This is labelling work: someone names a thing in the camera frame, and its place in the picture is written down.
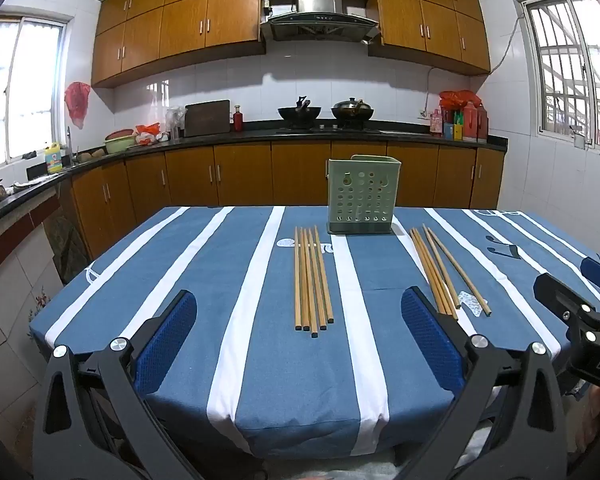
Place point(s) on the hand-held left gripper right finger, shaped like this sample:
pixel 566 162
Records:
pixel 430 345

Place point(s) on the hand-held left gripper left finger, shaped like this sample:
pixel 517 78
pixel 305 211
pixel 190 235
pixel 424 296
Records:
pixel 165 340

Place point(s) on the green perforated utensil holder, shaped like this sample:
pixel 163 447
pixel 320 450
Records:
pixel 360 195

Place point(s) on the blue white striped tablecloth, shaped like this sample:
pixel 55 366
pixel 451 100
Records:
pixel 280 385

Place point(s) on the wooden lower cabinets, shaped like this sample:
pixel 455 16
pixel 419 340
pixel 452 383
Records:
pixel 245 172

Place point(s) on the red thermos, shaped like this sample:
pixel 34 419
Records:
pixel 482 122
pixel 470 122

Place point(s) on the yellow blue condiment boxes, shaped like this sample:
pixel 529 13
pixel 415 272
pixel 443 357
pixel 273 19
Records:
pixel 452 131

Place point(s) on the green basin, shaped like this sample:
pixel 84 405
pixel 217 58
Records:
pixel 119 146

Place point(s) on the orange white plastic bag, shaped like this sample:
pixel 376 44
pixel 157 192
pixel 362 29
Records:
pixel 147 132

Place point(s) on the pink bottle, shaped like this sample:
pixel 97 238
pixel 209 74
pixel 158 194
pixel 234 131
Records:
pixel 436 124

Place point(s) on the red basin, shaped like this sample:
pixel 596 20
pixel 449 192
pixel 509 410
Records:
pixel 119 135

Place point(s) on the yellow detergent bottle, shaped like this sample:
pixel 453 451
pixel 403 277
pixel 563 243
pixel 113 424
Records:
pixel 54 160

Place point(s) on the window with metal bars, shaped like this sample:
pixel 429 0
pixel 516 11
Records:
pixel 570 60

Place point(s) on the red crumpled plastic bag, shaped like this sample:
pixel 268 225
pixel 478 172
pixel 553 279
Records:
pixel 457 99

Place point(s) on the clear plastic bag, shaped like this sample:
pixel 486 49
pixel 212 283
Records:
pixel 175 120

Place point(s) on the black kitchen countertop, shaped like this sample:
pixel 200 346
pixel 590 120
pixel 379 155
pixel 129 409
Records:
pixel 255 135

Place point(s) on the dark wooden cutting board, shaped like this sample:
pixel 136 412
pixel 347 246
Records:
pixel 207 117

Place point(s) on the red bottle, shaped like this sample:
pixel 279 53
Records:
pixel 237 120

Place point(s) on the gas stove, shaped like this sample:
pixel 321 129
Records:
pixel 330 128

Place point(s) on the black wok with lid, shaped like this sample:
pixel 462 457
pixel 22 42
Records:
pixel 352 109

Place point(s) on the red hanging plastic bag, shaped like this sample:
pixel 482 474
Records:
pixel 77 102

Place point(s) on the steel range hood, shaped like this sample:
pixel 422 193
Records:
pixel 319 5

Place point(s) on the window with white frame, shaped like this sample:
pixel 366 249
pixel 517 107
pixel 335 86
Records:
pixel 30 90

